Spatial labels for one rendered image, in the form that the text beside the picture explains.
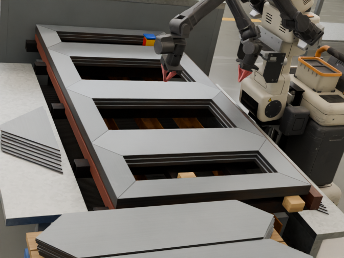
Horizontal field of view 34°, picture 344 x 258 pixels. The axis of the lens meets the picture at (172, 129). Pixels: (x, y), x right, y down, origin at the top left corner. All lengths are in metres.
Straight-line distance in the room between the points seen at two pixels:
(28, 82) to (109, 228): 1.19
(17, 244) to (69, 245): 1.31
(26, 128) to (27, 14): 1.04
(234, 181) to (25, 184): 0.72
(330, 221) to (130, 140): 0.84
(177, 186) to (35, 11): 1.57
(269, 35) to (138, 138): 1.05
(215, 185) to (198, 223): 0.23
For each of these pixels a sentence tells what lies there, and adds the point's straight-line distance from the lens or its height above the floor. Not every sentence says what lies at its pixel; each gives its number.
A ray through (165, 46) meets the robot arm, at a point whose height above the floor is 1.17.
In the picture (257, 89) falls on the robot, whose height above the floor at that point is 0.80.
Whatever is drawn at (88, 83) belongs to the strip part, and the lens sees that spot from 2.47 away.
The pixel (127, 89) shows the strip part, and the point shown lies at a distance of 2.47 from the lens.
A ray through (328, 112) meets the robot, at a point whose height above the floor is 0.78.
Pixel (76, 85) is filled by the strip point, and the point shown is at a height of 0.86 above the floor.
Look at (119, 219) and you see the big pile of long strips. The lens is 1.68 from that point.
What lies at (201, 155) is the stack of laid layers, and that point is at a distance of 2.10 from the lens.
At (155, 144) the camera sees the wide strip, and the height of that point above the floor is 0.86.
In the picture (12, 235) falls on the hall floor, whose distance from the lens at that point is 2.92.
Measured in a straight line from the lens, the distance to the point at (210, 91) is 2.62.
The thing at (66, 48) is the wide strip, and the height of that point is 0.86.
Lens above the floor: 1.88
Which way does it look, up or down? 27 degrees down
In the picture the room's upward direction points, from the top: 12 degrees clockwise
